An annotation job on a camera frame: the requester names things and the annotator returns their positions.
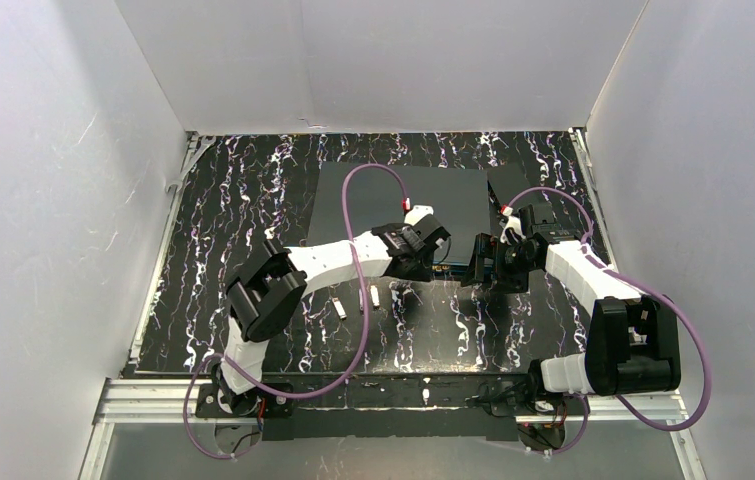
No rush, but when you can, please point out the large teal network switch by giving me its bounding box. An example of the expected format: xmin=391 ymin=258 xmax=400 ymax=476
xmin=305 ymin=163 xmax=490 ymax=269

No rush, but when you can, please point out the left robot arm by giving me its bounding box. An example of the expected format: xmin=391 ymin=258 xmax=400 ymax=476
xmin=217 ymin=207 xmax=450 ymax=395

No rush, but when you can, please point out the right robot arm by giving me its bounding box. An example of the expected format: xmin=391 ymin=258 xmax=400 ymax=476
xmin=461 ymin=205 xmax=681 ymax=397

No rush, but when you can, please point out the metal wrench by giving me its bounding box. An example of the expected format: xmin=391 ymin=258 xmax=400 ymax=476
xmin=165 ymin=132 xmax=217 ymax=192

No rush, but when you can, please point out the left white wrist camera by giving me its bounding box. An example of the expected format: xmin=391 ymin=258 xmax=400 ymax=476
xmin=404 ymin=205 xmax=434 ymax=226

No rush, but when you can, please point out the small black network switch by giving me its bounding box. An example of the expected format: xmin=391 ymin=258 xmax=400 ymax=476
xmin=486 ymin=163 xmax=531 ymax=227

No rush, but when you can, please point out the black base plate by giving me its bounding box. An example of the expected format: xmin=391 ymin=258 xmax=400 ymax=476
xmin=189 ymin=373 xmax=589 ymax=448

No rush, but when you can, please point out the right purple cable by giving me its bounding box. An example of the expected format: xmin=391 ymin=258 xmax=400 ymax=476
xmin=500 ymin=186 xmax=714 ymax=458

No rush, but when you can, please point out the purple cable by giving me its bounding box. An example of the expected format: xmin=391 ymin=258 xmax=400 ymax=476
xmin=182 ymin=164 xmax=413 ymax=462
xmin=500 ymin=186 xmax=714 ymax=458

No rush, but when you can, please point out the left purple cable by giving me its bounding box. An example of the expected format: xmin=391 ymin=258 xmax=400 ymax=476
xmin=182 ymin=164 xmax=413 ymax=462

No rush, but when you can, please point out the aluminium front rail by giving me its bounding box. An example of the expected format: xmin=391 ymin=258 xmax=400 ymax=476
xmin=94 ymin=374 xmax=688 ymax=424

